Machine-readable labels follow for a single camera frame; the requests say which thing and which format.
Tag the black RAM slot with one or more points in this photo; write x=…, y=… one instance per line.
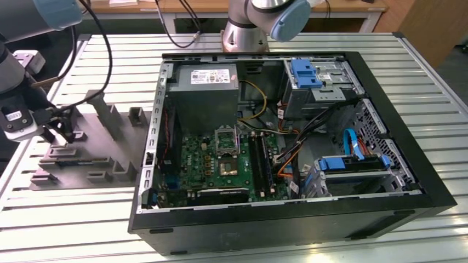
x=267, y=164

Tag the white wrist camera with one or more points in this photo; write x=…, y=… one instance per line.
x=20, y=131

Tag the grey power supply unit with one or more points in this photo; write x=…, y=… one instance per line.
x=204, y=107

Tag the metal locking lever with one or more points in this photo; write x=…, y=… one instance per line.
x=240, y=139

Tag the blue plastic drive carrier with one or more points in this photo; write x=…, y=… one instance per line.
x=306, y=74

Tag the white box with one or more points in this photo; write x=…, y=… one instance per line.
x=124, y=2

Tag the hard disk in blue carrier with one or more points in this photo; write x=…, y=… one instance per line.
x=332, y=163

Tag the brown wooden cabinet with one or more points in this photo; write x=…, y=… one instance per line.
x=431, y=27

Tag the metal disk bay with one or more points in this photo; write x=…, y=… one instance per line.
x=358, y=183

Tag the blue VGA port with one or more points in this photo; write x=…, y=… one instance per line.
x=154, y=199

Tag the metal drive cage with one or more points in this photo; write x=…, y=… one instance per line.
x=326, y=96

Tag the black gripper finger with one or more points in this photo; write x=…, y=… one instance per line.
x=68, y=131
x=51, y=134

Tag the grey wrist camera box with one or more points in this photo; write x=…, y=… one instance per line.
x=31, y=64

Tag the black graphics card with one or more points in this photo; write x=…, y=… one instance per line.
x=222, y=195

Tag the black PC case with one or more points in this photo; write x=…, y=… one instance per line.
x=256, y=230

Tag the green motherboard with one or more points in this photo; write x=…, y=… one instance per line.
x=198, y=175

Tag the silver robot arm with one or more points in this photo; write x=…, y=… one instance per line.
x=243, y=33

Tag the grey parts rack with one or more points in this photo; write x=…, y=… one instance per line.
x=102, y=148

